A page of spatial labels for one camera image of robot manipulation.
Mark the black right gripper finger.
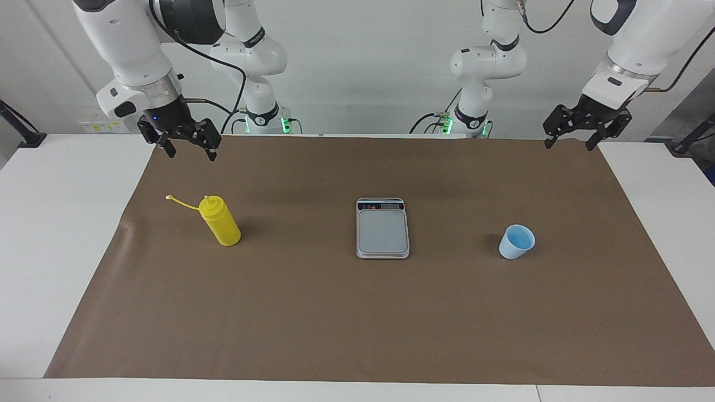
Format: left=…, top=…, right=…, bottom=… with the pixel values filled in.
left=184, top=118, right=222, bottom=162
left=137, top=120, right=177, bottom=159

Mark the yellow squeeze bottle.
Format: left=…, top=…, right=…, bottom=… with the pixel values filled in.
left=165, top=194, right=242, bottom=247

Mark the black clamp mount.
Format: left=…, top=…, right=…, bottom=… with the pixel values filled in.
left=665, top=112, right=715, bottom=155
left=0, top=99, right=47, bottom=149

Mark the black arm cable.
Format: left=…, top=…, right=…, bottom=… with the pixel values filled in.
left=517, top=0, right=715, bottom=93
left=146, top=0, right=247, bottom=135

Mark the white wall power outlet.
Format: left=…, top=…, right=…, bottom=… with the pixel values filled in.
left=77, top=114, right=130, bottom=133

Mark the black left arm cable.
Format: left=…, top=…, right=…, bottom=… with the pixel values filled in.
left=517, top=0, right=715, bottom=93

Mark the light blue plastic cup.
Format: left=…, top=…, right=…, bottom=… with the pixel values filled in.
left=498, top=224, right=536, bottom=260

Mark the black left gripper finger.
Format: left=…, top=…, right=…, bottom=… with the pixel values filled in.
left=585, top=110, right=633, bottom=152
left=543, top=104, right=584, bottom=150

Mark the black base cable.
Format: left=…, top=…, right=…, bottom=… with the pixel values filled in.
left=409, top=88, right=463, bottom=135

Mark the silver digital kitchen scale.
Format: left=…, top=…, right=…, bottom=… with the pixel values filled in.
left=356, top=197, right=411, bottom=260

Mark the brown paper mat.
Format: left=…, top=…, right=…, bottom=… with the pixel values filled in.
left=44, top=134, right=715, bottom=387

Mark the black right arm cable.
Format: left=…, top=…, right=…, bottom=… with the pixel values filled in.
left=146, top=0, right=247, bottom=135

